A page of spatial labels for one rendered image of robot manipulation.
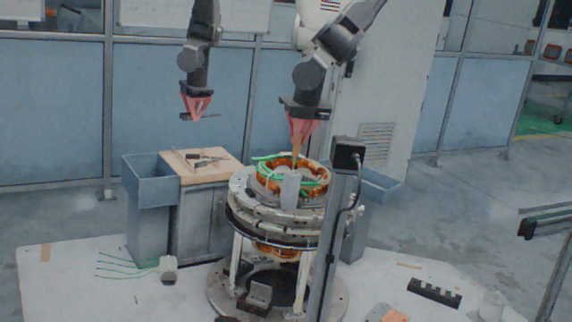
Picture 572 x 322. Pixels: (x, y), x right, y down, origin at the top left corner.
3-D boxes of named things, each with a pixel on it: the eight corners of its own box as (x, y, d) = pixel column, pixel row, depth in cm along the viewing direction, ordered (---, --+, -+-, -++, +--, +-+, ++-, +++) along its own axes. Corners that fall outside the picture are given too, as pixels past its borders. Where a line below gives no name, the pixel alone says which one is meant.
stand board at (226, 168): (180, 185, 137) (181, 177, 136) (157, 158, 152) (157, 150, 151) (248, 178, 147) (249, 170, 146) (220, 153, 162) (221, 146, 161)
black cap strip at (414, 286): (458, 310, 146) (459, 303, 145) (406, 290, 152) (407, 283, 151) (460, 301, 150) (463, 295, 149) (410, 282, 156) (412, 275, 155)
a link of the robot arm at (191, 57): (224, 25, 138) (194, 16, 138) (213, 30, 127) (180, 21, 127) (214, 69, 142) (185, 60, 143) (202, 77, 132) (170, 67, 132)
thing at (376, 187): (385, 266, 163) (404, 182, 153) (366, 277, 155) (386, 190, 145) (322, 233, 178) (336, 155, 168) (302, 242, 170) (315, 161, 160)
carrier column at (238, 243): (230, 294, 136) (238, 223, 128) (226, 288, 138) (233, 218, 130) (239, 292, 137) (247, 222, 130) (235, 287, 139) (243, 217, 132)
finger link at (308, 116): (315, 151, 113) (324, 111, 109) (284, 150, 111) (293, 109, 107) (304, 139, 119) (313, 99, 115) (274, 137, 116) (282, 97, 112)
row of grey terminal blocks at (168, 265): (177, 285, 140) (178, 272, 138) (159, 285, 139) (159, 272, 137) (176, 265, 149) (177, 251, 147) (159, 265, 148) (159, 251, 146)
